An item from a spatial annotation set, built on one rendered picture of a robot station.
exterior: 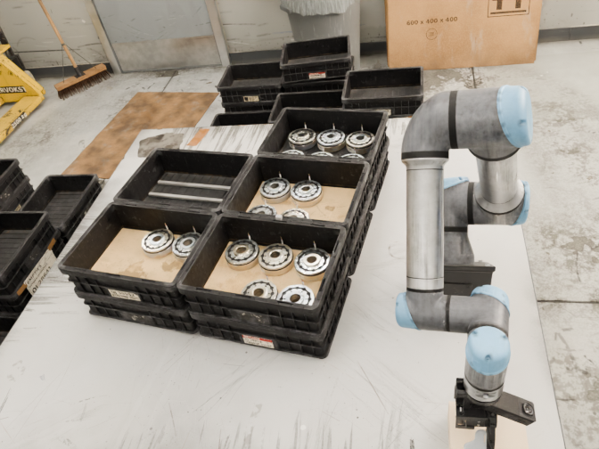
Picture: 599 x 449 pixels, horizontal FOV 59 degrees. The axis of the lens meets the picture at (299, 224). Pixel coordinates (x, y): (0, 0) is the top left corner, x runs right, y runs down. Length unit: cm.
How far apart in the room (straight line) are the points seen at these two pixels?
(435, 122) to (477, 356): 44
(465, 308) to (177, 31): 395
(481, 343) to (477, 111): 43
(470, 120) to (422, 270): 30
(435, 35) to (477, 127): 309
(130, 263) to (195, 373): 42
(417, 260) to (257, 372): 62
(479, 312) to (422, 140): 35
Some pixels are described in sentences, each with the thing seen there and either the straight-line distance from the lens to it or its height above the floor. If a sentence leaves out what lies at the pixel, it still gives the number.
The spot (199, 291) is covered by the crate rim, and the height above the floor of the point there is 93.
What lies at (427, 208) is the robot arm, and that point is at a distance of 109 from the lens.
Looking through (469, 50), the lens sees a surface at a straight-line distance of 417.
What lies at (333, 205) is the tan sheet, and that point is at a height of 83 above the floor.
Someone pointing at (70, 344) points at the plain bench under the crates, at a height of 70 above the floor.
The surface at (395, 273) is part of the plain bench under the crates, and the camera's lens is 167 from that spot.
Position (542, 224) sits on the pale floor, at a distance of 289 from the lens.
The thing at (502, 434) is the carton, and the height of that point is 78.
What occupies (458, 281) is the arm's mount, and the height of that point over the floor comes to 84.
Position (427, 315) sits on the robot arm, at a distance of 112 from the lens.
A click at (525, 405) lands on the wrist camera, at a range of 123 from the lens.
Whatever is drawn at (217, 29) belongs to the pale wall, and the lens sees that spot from 458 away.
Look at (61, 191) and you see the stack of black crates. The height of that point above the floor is 38.
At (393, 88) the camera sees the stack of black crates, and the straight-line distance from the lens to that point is 298.
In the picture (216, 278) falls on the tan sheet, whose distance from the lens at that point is 159.
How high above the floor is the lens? 195
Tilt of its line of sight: 42 degrees down
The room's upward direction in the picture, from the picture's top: 12 degrees counter-clockwise
